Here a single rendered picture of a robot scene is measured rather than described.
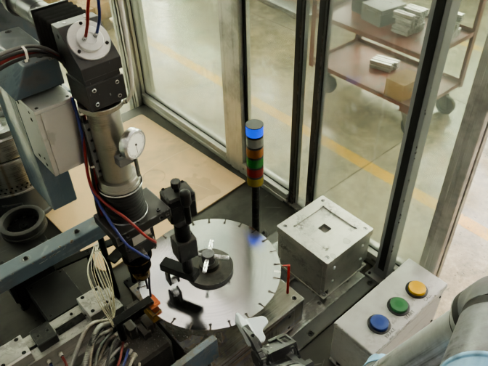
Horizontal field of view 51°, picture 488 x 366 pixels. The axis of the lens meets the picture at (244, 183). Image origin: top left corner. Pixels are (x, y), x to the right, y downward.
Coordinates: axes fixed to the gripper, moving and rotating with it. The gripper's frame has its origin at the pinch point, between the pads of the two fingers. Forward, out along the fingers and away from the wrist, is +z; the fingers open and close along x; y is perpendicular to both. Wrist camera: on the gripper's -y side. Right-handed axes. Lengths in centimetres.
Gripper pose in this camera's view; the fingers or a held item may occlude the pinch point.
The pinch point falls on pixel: (241, 346)
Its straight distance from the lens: 116.9
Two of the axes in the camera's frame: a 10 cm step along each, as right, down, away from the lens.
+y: 9.0, -2.9, 3.3
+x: -2.4, -9.5, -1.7
